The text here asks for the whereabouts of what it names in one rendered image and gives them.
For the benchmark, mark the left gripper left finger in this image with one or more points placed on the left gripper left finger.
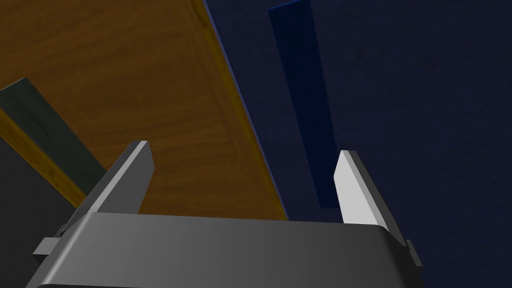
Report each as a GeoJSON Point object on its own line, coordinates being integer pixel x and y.
{"type": "Point", "coordinates": [120, 184]}

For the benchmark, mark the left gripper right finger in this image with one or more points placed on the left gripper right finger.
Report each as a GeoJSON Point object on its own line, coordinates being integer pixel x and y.
{"type": "Point", "coordinates": [354, 192]}

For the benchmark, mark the brown wooden door leaf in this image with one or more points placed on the brown wooden door leaf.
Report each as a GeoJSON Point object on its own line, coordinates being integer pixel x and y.
{"type": "Point", "coordinates": [132, 80]}

